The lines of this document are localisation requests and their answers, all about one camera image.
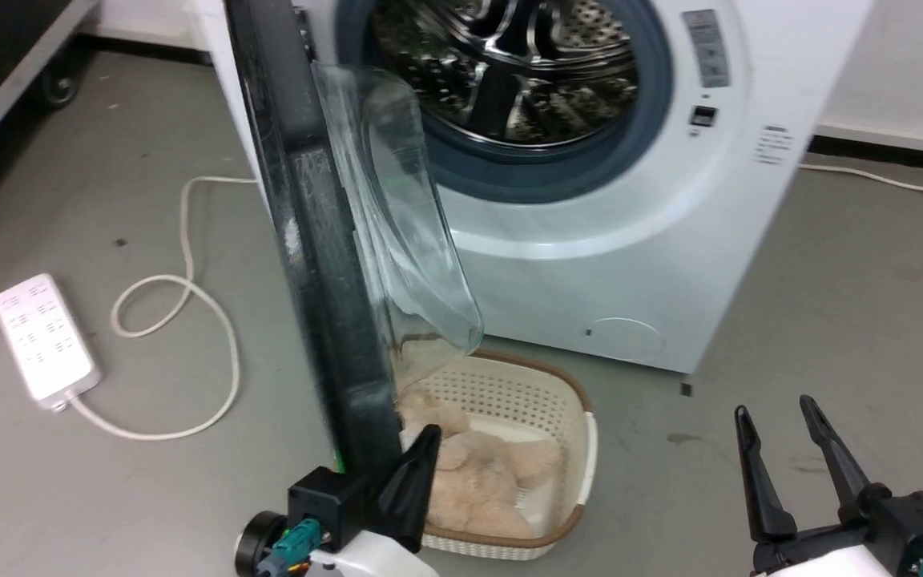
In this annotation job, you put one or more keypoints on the black door latch socket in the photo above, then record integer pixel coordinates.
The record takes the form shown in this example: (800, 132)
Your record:
(703, 116)

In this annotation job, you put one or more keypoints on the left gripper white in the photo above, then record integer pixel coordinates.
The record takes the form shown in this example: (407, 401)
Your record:
(373, 561)

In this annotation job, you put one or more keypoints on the white front-load washing machine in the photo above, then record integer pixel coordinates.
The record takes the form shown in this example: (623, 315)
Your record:
(630, 264)

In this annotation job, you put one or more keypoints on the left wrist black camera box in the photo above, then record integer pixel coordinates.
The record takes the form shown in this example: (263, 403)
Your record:
(321, 505)

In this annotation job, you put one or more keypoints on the beige plush toy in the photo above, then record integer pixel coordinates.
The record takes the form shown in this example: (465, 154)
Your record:
(477, 489)

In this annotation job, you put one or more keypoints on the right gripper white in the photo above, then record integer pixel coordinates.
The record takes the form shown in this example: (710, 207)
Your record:
(822, 561)

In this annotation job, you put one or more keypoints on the black washing machine door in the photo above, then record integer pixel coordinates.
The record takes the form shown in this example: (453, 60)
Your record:
(309, 240)

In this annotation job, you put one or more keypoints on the blue-grey rubber door gasket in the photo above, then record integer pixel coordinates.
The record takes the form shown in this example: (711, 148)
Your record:
(655, 80)

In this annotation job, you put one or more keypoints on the grey label sticker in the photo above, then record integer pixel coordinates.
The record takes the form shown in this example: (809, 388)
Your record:
(707, 48)

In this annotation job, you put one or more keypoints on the steel washer drum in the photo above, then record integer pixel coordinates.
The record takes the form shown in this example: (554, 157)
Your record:
(525, 72)

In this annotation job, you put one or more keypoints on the white power strip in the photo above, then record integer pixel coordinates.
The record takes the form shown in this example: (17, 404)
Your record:
(41, 336)

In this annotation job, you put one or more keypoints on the cream plastic laundry basket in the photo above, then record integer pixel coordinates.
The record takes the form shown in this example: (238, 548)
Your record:
(509, 393)

